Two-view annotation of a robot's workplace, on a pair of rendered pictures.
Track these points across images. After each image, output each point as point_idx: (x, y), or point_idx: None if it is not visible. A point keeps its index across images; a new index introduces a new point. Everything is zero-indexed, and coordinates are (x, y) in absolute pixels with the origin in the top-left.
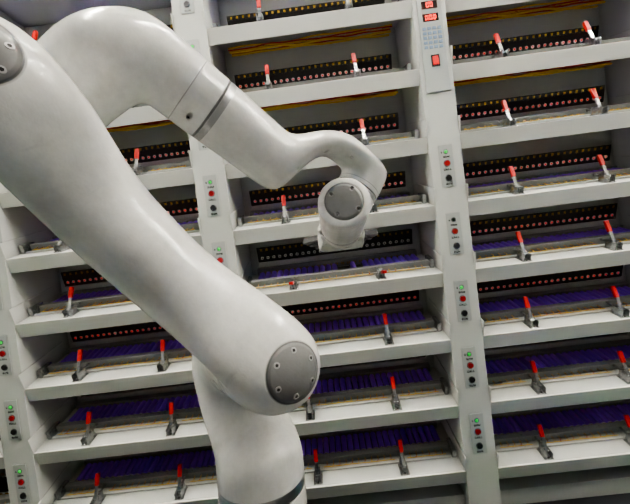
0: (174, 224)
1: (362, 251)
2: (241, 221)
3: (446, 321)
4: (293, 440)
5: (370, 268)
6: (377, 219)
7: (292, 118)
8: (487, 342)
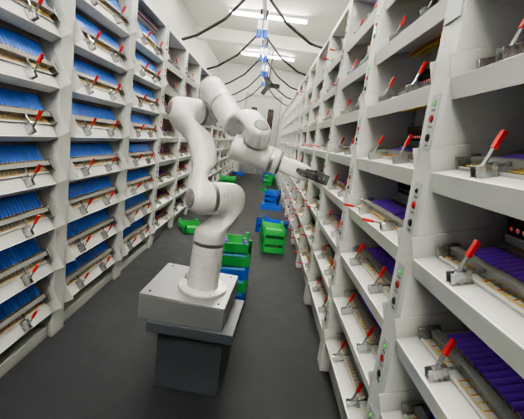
0: (200, 145)
1: None
2: (370, 152)
3: None
4: (205, 231)
5: (393, 219)
6: (392, 171)
7: None
8: (398, 350)
